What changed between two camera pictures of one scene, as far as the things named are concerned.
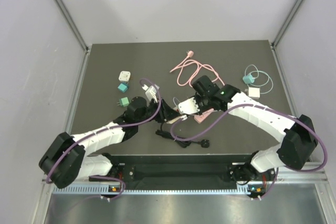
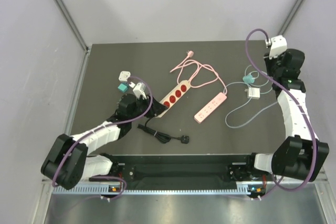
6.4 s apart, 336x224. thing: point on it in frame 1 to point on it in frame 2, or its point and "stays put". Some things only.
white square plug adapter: x=124 y=76 stays put
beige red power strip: x=174 y=120 to x=174 y=96
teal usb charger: x=123 y=87 stays put
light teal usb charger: x=248 y=79 stays put
